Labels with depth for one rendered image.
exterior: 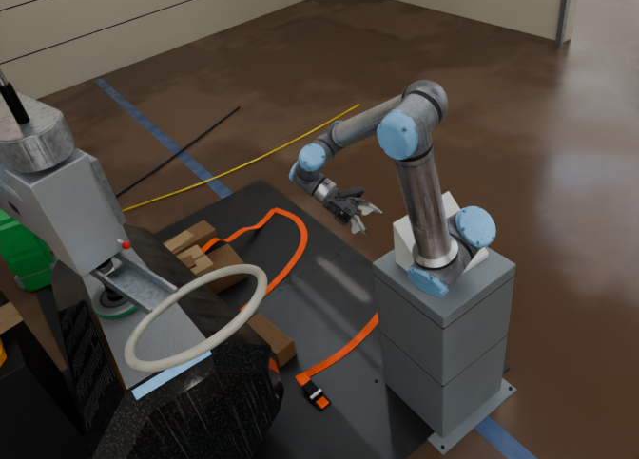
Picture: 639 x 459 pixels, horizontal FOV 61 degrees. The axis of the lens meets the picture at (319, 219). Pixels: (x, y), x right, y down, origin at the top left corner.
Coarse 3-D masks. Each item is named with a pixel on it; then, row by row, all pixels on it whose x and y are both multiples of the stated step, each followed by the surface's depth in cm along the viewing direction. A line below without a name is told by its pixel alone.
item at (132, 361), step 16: (224, 272) 186; (240, 272) 183; (256, 272) 173; (192, 288) 189; (160, 304) 184; (256, 304) 156; (144, 320) 178; (240, 320) 151; (224, 336) 148; (128, 352) 162; (192, 352) 146; (144, 368) 150; (160, 368) 148
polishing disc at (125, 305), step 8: (104, 288) 229; (96, 296) 225; (104, 296) 225; (96, 304) 222; (104, 304) 221; (112, 304) 221; (120, 304) 220; (128, 304) 219; (96, 312) 220; (104, 312) 218; (112, 312) 217; (120, 312) 217
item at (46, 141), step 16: (0, 96) 194; (0, 112) 183; (32, 112) 179; (48, 112) 177; (0, 128) 173; (16, 128) 171; (32, 128) 169; (48, 128) 169; (64, 128) 174; (0, 144) 167; (16, 144) 165; (32, 144) 167; (48, 144) 170; (64, 144) 174; (0, 160) 177; (16, 160) 169; (32, 160) 169; (48, 160) 171
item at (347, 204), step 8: (336, 192) 203; (328, 200) 199; (336, 200) 201; (344, 200) 201; (352, 200) 200; (328, 208) 201; (336, 208) 198; (344, 208) 197; (352, 208) 198; (336, 216) 202; (344, 216) 198; (352, 216) 202; (344, 224) 201
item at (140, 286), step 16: (96, 272) 201; (112, 272) 206; (128, 272) 205; (144, 272) 199; (112, 288) 198; (128, 288) 198; (144, 288) 196; (160, 288) 195; (176, 288) 187; (144, 304) 183
